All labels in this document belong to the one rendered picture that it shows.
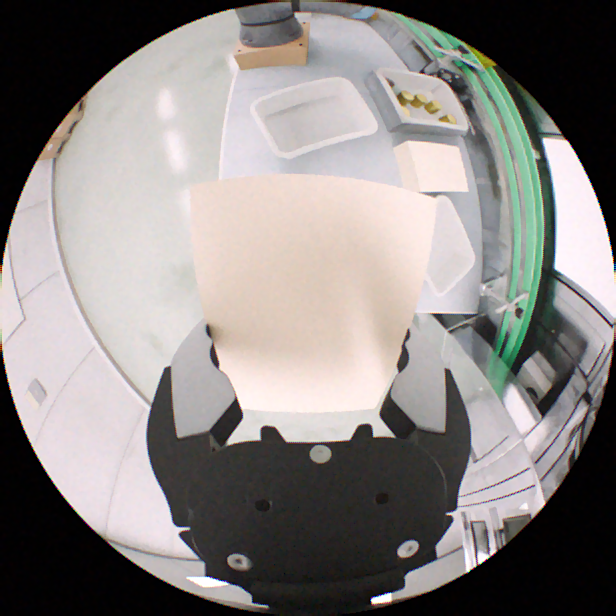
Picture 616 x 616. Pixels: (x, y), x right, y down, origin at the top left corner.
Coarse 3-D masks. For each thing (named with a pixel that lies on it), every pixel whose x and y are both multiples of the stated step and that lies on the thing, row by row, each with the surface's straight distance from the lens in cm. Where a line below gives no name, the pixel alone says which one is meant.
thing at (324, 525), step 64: (256, 448) 6; (320, 448) 6; (384, 448) 6; (192, 512) 6; (256, 512) 6; (320, 512) 6; (384, 512) 6; (256, 576) 6; (320, 576) 6; (384, 576) 6
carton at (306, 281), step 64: (192, 192) 10; (256, 192) 9; (320, 192) 9; (384, 192) 10; (256, 256) 9; (320, 256) 9; (384, 256) 10; (256, 320) 11; (320, 320) 10; (384, 320) 11; (256, 384) 14; (320, 384) 14; (384, 384) 16
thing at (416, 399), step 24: (408, 336) 12; (408, 360) 10; (432, 360) 11; (408, 384) 9; (432, 384) 9; (384, 408) 9; (408, 408) 8; (432, 408) 9; (408, 432) 8; (432, 432) 8
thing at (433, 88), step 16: (384, 80) 53; (400, 80) 62; (416, 80) 64; (432, 80) 65; (432, 96) 70; (448, 96) 67; (400, 112) 49; (416, 112) 61; (448, 112) 67; (464, 128) 61
